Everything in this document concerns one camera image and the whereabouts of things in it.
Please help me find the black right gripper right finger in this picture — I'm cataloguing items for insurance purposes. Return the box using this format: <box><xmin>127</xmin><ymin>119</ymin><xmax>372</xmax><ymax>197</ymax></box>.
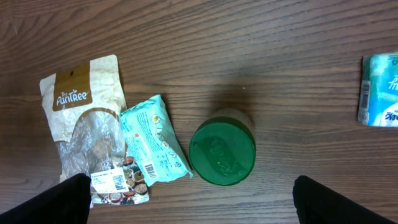
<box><xmin>292</xmin><ymin>175</ymin><xmax>394</xmax><ymax>224</ymax></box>

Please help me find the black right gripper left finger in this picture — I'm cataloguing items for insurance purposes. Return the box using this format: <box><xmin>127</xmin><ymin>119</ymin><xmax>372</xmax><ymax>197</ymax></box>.
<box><xmin>1</xmin><ymin>174</ymin><xmax>91</xmax><ymax>224</ymax></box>

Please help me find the brown snack pouch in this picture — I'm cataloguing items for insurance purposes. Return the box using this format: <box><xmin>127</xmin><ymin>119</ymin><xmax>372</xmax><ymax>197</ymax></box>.
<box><xmin>39</xmin><ymin>55</ymin><xmax>149</xmax><ymax>205</ymax></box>

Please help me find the green tissue canister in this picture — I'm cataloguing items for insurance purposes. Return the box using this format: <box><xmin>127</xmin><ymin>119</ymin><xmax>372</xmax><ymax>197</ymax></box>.
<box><xmin>188</xmin><ymin>108</ymin><xmax>256</xmax><ymax>186</ymax></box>

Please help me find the teal snack packet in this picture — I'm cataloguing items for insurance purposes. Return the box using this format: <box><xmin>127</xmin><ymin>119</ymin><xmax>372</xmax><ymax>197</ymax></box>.
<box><xmin>120</xmin><ymin>95</ymin><xmax>193</xmax><ymax>186</ymax></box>

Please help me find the teal tissue pack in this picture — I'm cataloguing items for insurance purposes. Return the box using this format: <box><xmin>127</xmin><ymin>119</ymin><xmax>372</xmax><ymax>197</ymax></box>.
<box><xmin>358</xmin><ymin>52</ymin><xmax>397</xmax><ymax>128</ymax></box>

